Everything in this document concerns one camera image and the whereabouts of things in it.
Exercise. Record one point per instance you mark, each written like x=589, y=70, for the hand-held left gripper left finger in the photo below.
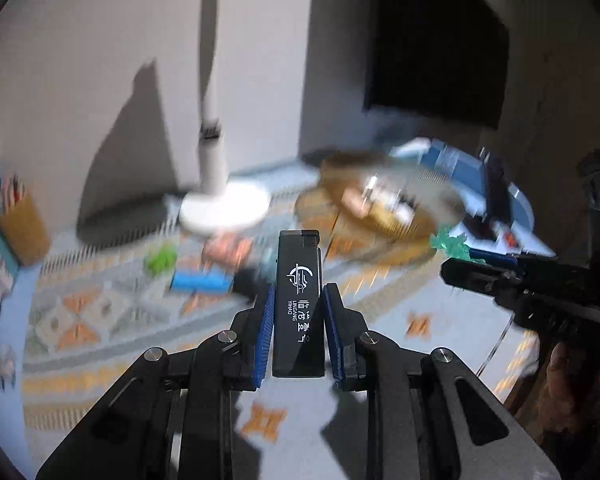
x=266, y=332

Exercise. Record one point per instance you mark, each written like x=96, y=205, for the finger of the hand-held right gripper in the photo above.
x=494, y=257
x=479, y=279

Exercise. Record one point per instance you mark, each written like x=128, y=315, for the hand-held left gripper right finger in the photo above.
x=332, y=332

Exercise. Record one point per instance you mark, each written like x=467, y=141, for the black lighter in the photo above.
x=298, y=305

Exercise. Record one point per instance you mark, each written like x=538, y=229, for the green translucent toy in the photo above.
x=449, y=245

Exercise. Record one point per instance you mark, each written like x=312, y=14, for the pink printed box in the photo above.
x=227, y=251

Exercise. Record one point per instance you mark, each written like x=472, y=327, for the round woven basket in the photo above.
x=389, y=200

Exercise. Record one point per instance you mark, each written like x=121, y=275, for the person's right hand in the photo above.
x=562, y=385

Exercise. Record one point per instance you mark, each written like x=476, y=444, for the black object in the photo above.
x=497, y=195

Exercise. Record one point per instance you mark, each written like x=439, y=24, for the blue lighter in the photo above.
x=200, y=281

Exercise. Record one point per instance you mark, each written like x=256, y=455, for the blue box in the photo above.
x=454, y=165

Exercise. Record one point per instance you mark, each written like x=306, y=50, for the blue patterned tablecloth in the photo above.
x=130, y=320

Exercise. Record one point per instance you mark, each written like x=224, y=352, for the white desk lamp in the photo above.
x=215, y=160

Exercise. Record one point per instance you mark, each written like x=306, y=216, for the black monitor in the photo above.
x=439, y=40

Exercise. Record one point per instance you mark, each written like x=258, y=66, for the brown pen holder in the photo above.
x=25, y=230

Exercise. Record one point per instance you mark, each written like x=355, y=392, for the bunch of coloured pens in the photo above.
x=15, y=187

